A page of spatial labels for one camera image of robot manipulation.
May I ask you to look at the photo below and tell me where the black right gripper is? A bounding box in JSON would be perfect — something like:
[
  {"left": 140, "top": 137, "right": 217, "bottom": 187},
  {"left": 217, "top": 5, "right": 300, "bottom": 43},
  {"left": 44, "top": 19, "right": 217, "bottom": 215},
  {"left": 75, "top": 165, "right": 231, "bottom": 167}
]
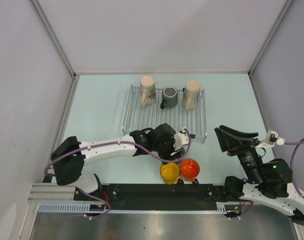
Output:
[{"left": 212, "top": 124, "right": 264, "bottom": 184}]

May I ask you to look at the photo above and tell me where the yellow mug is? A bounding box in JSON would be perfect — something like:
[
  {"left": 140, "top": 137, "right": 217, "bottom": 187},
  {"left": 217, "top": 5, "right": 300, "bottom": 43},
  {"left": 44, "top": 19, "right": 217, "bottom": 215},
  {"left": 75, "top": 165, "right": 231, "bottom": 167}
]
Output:
[{"left": 159, "top": 162, "right": 184, "bottom": 185}]

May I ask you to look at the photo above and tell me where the silver wire dish rack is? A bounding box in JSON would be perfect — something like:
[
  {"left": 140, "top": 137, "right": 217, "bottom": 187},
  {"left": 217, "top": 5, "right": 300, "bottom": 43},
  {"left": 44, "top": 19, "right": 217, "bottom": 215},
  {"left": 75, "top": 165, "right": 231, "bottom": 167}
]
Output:
[{"left": 122, "top": 85, "right": 207, "bottom": 144}]

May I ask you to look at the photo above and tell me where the orange mug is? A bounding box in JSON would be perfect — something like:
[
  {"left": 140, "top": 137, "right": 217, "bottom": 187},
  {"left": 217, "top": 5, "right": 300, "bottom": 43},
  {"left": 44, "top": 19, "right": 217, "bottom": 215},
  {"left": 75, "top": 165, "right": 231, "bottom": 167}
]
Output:
[{"left": 179, "top": 158, "right": 200, "bottom": 185}]

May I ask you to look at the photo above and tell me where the dark green mug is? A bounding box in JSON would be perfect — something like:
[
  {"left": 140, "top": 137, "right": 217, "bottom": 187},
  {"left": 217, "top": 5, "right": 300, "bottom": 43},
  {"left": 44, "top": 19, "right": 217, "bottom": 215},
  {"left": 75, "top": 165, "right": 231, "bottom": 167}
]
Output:
[{"left": 160, "top": 86, "right": 178, "bottom": 110}]

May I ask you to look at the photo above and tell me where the beige decorated mug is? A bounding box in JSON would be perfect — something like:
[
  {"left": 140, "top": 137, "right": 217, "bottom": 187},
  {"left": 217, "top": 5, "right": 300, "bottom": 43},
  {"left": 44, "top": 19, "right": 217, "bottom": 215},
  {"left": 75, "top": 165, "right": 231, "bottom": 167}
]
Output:
[{"left": 140, "top": 76, "right": 156, "bottom": 107}]

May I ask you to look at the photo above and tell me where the beige plain mug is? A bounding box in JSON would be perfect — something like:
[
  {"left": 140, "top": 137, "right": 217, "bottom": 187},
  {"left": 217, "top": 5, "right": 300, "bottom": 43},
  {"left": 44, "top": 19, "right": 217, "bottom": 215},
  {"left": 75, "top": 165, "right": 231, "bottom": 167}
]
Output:
[{"left": 182, "top": 80, "right": 201, "bottom": 112}]

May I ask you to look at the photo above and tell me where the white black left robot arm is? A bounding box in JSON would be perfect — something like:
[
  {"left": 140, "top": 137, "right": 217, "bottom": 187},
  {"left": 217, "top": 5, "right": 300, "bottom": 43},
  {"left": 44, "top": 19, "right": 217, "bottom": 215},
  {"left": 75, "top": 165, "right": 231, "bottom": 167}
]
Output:
[{"left": 44, "top": 123, "right": 191, "bottom": 200}]

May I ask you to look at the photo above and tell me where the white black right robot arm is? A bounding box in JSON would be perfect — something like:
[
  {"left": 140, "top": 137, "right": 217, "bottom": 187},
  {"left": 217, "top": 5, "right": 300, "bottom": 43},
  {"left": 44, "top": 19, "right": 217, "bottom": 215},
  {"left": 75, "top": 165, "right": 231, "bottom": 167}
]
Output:
[{"left": 214, "top": 125, "right": 304, "bottom": 226}]

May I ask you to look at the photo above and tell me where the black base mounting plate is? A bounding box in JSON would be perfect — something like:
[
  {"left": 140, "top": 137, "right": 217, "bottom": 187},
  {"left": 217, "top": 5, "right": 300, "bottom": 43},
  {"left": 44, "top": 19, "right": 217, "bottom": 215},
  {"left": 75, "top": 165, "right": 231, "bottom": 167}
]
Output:
[{"left": 73, "top": 183, "right": 243, "bottom": 211}]

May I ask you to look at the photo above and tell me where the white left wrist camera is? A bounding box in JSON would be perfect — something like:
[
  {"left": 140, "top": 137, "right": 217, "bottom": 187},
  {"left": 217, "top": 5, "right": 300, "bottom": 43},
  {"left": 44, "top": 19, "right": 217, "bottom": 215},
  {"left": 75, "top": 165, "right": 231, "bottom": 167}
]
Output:
[{"left": 170, "top": 127, "right": 195, "bottom": 158}]

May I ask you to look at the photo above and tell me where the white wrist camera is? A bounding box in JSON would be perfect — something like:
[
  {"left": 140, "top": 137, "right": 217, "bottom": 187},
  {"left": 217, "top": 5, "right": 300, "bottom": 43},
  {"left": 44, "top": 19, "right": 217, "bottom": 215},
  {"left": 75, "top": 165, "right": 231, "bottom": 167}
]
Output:
[
  {"left": 255, "top": 129, "right": 285, "bottom": 148},
  {"left": 170, "top": 127, "right": 195, "bottom": 158}
]

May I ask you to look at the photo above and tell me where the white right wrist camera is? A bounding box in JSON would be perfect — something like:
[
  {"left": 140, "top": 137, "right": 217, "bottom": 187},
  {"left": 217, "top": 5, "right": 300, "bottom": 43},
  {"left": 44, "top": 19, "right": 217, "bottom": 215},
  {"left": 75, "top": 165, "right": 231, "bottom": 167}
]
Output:
[{"left": 255, "top": 129, "right": 285, "bottom": 148}]

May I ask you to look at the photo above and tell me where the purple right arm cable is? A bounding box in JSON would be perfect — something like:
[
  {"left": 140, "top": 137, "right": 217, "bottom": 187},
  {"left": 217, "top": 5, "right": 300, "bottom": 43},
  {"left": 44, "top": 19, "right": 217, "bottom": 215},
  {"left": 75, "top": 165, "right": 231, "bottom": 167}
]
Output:
[{"left": 228, "top": 137, "right": 304, "bottom": 220}]

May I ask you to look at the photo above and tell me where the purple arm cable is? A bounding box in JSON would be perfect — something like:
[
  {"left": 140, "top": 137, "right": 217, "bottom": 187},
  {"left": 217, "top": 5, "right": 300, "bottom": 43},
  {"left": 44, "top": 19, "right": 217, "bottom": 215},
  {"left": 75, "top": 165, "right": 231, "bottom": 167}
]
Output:
[
  {"left": 228, "top": 137, "right": 304, "bottom": 220},
  {"left": 43, "top": 127, "right": 193, "bottom": 221}
]

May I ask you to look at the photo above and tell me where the white slotted cable duct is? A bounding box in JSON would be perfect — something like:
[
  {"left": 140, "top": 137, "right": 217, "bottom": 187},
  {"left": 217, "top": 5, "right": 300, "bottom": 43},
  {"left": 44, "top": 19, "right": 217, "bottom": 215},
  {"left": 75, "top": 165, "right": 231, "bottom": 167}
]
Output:
[{"left": 38, "top": 203, "right": 240, "bottom": 215}]

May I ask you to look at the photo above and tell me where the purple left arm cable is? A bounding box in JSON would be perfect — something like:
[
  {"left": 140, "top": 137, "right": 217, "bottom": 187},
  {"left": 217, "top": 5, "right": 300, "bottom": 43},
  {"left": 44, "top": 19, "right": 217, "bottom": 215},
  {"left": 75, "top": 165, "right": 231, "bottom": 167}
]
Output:
[{"left": 43, "top": 127, "right": 193, "bottom": 221}]

